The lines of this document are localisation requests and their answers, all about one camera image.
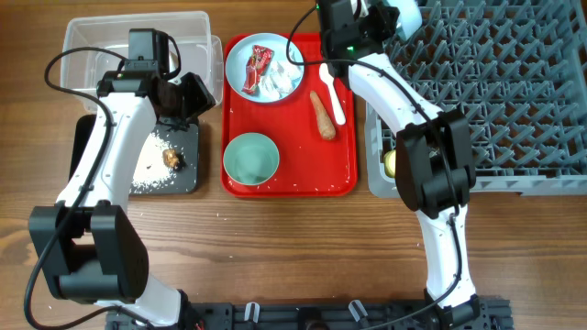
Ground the grey dishwasher rack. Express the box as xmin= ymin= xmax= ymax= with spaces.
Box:
xmin=387 ymin=0 xmax=586 ymax=196

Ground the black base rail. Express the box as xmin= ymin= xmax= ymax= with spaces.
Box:
xmin=104 ymin=300 xmax=513 ymax=330

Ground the light blue bowl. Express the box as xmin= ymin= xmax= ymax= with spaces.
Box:
xmin=387 ymin=0 xmax=422 ymax=41

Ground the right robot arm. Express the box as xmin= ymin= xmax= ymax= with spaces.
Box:
xmin=316 ymin=1 xmax=481 ymax=329

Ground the orange carrot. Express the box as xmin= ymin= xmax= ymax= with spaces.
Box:
xmin=309 ymin=91 xmax=336 ymax=140

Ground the light blue plate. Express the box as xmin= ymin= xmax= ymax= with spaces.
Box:
xmin=225 ymin=33 xmax=305 ymax=104

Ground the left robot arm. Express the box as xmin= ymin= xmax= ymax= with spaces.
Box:
xmin=23 ymin=28 xmax=216 ymax=329

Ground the white rice pile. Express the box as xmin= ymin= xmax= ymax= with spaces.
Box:
xmin=129 ymin=133 xmax=181 ymax=194

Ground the mint green bowl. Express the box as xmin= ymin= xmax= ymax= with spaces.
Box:
xmin=223 ymin=132 xmax=281 ymax=186

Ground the yellow plastic cup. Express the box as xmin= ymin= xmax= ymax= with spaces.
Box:
xmin=383 ymin=150 xmax=396 ymax=178

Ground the crumpled white tissue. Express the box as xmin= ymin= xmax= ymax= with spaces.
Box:
xmin=259 ymin=60 xmax=303 ymax=101

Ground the brown food chunk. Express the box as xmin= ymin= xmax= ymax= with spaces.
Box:
xmin=162 ymin=148 xmax=183 ymax=171

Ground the clear plastic bin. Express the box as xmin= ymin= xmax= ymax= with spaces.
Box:
xmin=61 ymin=11 xmax=224 ymax=105

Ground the red snack wrapper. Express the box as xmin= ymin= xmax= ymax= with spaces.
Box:
xmin=242 ymin=45 xmax=273 ymax=95

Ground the red serving tray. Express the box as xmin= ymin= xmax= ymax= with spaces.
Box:
xmin=221 ymin=32 xmax=360 ymax=199

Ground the left black cable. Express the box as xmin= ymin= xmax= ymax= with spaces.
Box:
xmin=22 ymin=34 xmax=183 ymax=330

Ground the white plastic spoon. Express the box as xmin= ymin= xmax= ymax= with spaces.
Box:
xmin=319 ymin=63 xmax=346 ymax=126

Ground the black waste tray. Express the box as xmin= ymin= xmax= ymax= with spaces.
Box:
xmin=67 ymin=112 xmax=201 ymax=195

